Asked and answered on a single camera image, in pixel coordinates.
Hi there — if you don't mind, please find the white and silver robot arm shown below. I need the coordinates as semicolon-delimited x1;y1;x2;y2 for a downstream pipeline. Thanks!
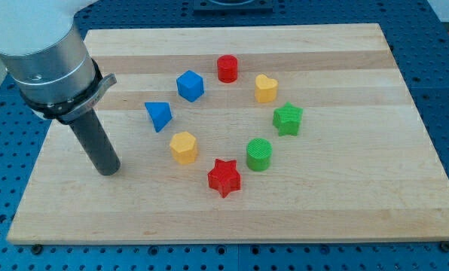
0;0;117;123

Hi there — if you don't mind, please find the red star block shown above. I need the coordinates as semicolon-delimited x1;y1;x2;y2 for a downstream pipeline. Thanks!
207;159;242;198

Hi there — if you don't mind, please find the green star block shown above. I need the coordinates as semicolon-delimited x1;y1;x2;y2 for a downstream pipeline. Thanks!
272;102;303;136

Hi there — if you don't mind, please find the green cylinder block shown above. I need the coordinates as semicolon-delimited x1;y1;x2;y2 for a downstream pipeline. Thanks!
246;138;273;172

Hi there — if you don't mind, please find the yellow hexagon block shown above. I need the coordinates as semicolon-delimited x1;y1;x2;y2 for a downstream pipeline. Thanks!
170;131;198;165

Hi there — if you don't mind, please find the blue cube block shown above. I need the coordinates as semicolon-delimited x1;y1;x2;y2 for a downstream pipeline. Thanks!
176;70;204;102

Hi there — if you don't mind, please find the yellow heart block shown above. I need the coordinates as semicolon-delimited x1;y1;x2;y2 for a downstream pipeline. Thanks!
255;74;279;103

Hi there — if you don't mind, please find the blue triangular prism block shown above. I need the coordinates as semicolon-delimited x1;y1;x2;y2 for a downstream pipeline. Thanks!
145;102;173;132

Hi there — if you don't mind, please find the red cylinder block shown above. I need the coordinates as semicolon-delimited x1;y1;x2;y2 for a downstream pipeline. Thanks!
217;55;238;83

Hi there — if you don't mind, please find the light wooden board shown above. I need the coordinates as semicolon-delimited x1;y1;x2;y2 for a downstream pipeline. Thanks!
8;23;449;245

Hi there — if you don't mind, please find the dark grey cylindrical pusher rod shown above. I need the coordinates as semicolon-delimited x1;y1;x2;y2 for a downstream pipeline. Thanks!
69;109;121;175

